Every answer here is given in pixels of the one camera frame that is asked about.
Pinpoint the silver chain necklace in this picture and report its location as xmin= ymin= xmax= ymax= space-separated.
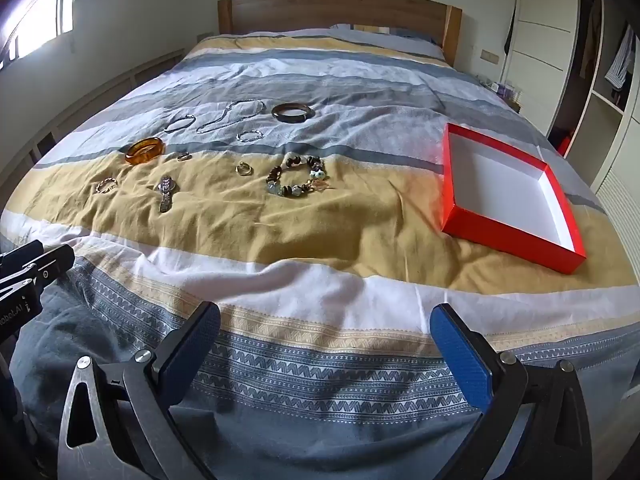
xmin=195 ymin=99 xmax=266 ymax=135

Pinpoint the red cardboard box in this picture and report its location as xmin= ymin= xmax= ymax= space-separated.
xmin=442 ymin=122 xmax=587 ymax=275

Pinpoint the wooden bed with striped duvet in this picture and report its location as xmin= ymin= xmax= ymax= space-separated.
xmin=0 ymin=25 xmax=626 ymax=480

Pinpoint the wooden headboard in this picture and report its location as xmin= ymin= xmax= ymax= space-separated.
xmin=217 ymin=0 xmax=463 ymax=67

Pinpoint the amber bangle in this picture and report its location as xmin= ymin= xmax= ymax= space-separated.
xmin=124 ymin=137 xmax=166 ymax=167

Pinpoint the dark hanging garment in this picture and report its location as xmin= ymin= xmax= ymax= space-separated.
xmin=504 ymin=7 xmax=517 ymax=57

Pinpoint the thin wire bangle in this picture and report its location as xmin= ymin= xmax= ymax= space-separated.
xmin=163 ymin=114 xmax=197 ymax=134

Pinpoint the dark brown bangle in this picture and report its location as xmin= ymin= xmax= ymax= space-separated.
xmin=271 ymin=102 xmax=317 ymax=123

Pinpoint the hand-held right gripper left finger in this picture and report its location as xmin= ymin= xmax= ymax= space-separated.
xmin=57 ymin=301 xmax=222 ymax=480

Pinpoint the white wardrobe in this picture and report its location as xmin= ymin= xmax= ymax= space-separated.
xmin=500 ymin=0 xmax=640 ymax=281

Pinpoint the window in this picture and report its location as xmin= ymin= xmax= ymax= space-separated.
xmin=0 ymin=0 xmax=103 ymax=68

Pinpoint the striped hanging garment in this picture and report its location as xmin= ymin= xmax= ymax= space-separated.
xmin=604 ymin=24 xmax=637 ymax=98

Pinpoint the grey pillow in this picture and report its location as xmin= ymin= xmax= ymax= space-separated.
xmin=329 ymin=23 xmax=447 ymax=59

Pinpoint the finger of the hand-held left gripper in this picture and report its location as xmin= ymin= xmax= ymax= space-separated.
xmin=0 ymin=240 xmax=46 ymax=273
xmin=0 ymin=244 xmax=76 ymax=293

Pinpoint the silver hair clip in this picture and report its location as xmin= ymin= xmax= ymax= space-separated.
xmin=157 ymin=174 xmax=178 ymax=214

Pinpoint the brown beaded bracelet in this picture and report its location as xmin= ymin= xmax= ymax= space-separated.
xmin=265 ymin=155 xmax=332 ymax=200

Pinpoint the wooden nightstand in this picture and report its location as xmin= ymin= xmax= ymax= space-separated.
xmin=475 ymin=74 xmax=527 ymax=113

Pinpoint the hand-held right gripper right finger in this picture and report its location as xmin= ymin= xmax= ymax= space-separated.
xmin=429 ymin=303 xmax=598 ymax=480

